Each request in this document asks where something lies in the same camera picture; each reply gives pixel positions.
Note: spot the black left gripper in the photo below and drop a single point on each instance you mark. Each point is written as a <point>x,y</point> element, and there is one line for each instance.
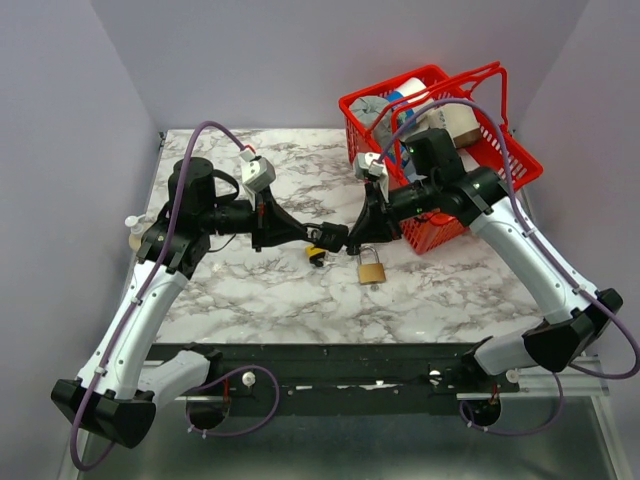
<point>271,224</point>

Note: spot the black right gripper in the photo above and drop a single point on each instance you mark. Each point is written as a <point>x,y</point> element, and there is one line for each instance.
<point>378,222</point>

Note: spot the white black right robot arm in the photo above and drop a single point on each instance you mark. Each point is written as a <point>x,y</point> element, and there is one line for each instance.
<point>571,306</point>

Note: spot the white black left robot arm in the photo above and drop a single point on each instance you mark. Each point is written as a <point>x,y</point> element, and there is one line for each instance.
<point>112,396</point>

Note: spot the yellow black padlock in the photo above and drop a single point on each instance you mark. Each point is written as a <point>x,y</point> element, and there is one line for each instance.
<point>316,255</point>

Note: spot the brass padlock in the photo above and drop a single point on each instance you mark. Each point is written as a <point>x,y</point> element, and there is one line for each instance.
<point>370,269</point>

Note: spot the red plastic shopping basket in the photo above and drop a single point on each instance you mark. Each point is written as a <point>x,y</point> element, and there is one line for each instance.
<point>496,147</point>

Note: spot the grey wrapped roll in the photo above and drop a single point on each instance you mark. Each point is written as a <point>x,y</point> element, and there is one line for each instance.
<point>366,110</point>

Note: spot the blue white paper cup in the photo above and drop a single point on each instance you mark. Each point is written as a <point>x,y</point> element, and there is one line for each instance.
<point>414,94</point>

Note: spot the cream brown foam block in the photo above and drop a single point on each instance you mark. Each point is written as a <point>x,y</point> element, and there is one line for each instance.
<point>459,121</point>

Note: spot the cream soap pump bottle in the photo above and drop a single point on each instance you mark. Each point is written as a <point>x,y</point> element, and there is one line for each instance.
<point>137,225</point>

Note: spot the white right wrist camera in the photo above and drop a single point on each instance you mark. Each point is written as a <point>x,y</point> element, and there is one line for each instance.
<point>369,166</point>

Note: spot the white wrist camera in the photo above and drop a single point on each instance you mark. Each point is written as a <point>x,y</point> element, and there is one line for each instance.
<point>369,166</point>
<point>257,174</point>

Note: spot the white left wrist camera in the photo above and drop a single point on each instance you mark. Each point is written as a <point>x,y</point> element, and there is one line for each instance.
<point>257,174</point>

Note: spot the black and aluminium base rail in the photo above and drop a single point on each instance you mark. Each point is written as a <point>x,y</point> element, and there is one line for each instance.
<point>379,379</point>

